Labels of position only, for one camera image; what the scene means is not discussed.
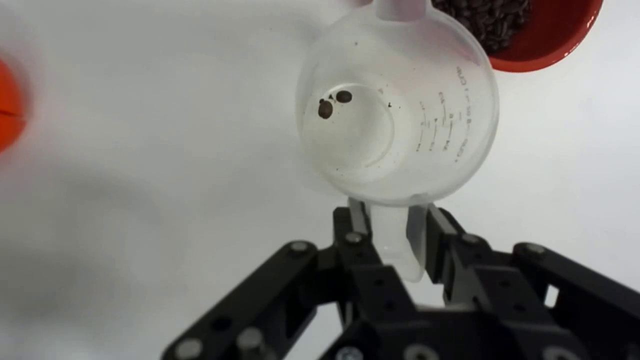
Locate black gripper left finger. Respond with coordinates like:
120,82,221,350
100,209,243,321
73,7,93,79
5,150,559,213
160,207,415,360

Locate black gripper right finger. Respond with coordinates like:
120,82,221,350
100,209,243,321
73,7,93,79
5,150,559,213
413,207,640,360

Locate dark coffee beans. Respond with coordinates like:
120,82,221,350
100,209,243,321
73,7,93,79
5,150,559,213
318,91,352,120

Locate clear plastic measuring jar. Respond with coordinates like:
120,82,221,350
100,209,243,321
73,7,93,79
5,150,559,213
295,0,500,284

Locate red plastic bowl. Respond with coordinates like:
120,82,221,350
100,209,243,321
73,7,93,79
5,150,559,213
433,0,606,72

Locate toy tomato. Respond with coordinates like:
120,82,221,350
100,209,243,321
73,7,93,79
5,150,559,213
0,60,26,153

